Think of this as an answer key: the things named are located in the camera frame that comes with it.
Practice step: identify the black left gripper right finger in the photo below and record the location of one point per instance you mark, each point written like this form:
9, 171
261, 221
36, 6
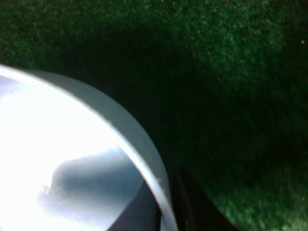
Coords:
193, 209

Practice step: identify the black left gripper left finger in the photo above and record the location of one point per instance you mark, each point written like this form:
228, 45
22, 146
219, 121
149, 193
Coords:
141, 214

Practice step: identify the light blue plastic bowl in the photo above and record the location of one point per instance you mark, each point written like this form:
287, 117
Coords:
71, 157

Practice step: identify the dark green felt mat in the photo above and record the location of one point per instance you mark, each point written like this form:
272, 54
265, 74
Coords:
221, 87

